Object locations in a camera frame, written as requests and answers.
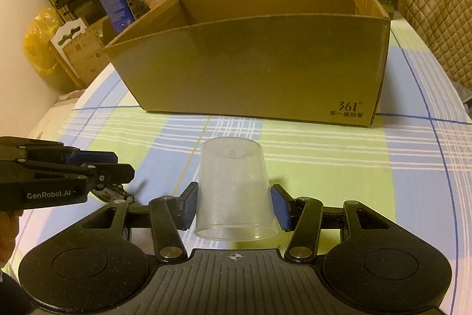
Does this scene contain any person's left hand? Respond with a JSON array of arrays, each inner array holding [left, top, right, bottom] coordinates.
[[0, 215, 20, 267]]

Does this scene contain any brown cardboard box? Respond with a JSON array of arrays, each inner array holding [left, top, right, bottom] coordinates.
[[104, 0, 391, 127]]

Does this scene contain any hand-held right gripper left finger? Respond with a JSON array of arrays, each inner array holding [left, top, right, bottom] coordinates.
[[81, 182, 200, 264]]

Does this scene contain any checked tablecloth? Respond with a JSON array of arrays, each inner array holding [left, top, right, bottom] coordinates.
[[0, 18, 472, 315]]

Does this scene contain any yellow plastic bag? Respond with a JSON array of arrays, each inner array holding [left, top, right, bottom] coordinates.
[[24, 7, 74, 94]]

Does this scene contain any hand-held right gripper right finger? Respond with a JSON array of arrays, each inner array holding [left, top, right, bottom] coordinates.
[[270, 184, 391, 264]]

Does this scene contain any quilted beige chair cover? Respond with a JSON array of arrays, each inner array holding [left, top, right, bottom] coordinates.
[[393, 0, 472, 87]]

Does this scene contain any clear plastic cup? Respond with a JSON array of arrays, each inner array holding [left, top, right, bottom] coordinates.
[[194, 138, 279, 240]]

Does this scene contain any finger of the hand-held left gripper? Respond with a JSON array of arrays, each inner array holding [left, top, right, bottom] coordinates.
[[0, 137, 119, 167], [15, 161, 135, 187]]

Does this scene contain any brown cardboard carton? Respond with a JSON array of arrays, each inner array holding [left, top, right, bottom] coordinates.
[[50, 18, 113, 89]]

